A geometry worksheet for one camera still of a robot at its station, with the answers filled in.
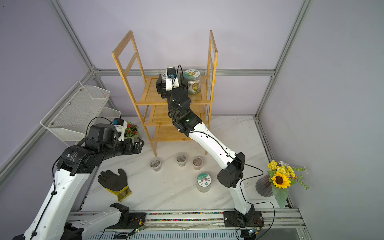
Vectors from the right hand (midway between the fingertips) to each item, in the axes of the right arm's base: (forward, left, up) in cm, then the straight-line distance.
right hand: (170, 78), depth 65 cm
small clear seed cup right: (-19, -11, -46) cm, 51 cm away
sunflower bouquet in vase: (-35, -47, -28) cm, 65 cm away
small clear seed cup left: (-19, +14, -46) cm, 51 cm away
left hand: (-23, +18, -20) cm, 35 cm away
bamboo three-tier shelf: (+1, +13, -20) cm, 23 cm away
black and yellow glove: (-29, +36, -50) cm, 68 cm away
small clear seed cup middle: (-16, -1, -45) cm, 48 cm away
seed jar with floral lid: (-31, -14, -43) cm, 55 cm away
